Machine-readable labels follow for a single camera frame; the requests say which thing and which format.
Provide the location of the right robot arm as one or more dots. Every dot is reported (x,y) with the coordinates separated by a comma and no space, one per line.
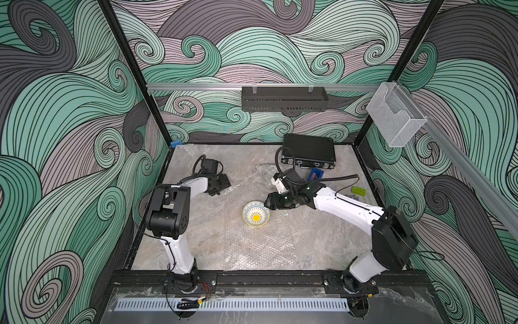
(393,239)

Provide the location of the black hard case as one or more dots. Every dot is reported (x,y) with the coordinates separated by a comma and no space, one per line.
(308,151)

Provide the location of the green sticky note pad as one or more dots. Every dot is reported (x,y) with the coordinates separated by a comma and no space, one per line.
(359,191)

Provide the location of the blue tape dispenser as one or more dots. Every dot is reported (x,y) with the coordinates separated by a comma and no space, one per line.
(315,175)

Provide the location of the clear acrylic wall holder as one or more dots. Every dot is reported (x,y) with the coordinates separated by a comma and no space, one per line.
(396,114)

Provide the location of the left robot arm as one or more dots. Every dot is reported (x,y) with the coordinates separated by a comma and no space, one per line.
(169,215)

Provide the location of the white slotted cable duct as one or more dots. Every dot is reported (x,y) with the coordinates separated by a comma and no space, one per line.
(237,304)

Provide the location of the blue corner clip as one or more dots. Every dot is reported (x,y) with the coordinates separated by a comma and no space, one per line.
(175,143)

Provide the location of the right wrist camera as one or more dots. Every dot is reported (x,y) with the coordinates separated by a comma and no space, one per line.
(277,181)

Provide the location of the yellow patterned ceramic bowl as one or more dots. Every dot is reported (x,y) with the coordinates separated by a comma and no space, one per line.
(255,214)

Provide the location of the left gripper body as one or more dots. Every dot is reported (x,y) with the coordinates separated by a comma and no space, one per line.
(220,184)

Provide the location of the aluminium rail back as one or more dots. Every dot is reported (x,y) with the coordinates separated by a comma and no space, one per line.
(204,86)

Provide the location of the small patterned card box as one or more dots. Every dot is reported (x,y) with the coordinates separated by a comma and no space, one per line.
(354,197)

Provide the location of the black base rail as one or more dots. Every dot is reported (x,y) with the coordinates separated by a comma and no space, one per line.
(218,282)

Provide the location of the black perforated wall tray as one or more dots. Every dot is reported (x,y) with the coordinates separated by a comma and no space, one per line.
(284,100)

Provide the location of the aluminium rail right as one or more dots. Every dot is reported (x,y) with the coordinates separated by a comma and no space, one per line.
(482,149)

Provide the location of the clear bubble wrap sheet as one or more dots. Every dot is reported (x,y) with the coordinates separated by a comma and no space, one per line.
(270,172)
(269,247)

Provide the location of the aluminium rail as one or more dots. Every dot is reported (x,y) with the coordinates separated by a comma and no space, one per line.
(482,149)
(204,86)

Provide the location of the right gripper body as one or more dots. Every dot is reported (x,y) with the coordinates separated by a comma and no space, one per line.
(284,200)

